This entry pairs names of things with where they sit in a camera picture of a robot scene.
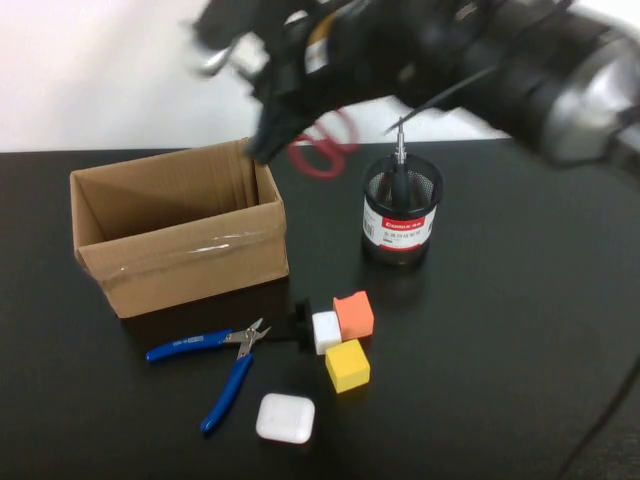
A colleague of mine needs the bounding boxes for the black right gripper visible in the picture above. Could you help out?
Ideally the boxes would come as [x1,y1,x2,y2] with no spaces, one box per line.
[248,0,381,166]

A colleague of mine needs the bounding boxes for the red handled scissors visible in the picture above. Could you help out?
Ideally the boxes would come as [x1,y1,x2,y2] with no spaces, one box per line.
[287,107,362,180]

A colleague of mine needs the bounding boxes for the black handled precision screwdriver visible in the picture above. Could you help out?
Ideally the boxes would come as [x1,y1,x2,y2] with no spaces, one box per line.
[385,115,412,202]

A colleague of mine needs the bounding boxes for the blue handled cutting pliers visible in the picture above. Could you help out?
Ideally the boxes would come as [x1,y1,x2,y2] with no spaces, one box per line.
[145,317,273,434]

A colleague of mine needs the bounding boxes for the black mesh pen holder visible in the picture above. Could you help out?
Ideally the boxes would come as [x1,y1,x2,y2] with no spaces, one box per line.
[360,153,445,267]

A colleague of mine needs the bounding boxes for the brown cardboard box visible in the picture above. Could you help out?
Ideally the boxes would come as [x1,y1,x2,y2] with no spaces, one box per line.
[69,137,291,320]

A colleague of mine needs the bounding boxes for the black plastic clamp piece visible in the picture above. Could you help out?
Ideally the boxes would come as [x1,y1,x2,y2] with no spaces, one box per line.
[264,297,316,351]

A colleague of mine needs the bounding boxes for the orange foam block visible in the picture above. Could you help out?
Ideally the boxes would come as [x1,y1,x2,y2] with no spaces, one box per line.
[332,290,375,340]

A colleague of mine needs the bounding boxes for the white foam block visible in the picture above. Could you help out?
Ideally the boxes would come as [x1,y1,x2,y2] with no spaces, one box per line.
[311,310,343,356]

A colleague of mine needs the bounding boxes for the yellow foam block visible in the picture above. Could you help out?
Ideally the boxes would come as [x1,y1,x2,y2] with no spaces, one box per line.
[324,338,372,394]

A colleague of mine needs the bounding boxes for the white earbuds case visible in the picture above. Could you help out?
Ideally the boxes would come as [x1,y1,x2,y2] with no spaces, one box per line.
[255,392,316,445]

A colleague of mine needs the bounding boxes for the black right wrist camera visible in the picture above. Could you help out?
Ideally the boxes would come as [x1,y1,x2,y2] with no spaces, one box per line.
[189,0,281,81]

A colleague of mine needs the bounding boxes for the thin black hanging cable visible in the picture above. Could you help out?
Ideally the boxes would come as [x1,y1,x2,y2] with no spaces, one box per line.
[554,369,640,480]

